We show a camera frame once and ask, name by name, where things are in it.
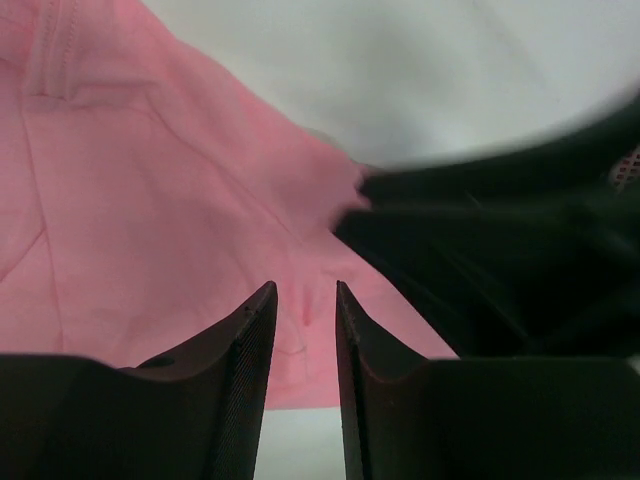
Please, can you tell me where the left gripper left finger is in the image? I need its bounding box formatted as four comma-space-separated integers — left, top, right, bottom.
1, 282, 278, 479

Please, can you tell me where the light pink t-shirt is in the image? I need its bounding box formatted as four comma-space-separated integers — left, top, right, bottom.
1, 1, 452, 409

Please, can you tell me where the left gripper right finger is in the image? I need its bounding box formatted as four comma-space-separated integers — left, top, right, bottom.
336, 283, 639, 479

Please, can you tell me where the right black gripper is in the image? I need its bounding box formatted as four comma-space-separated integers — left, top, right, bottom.
334, 100, 639, 357

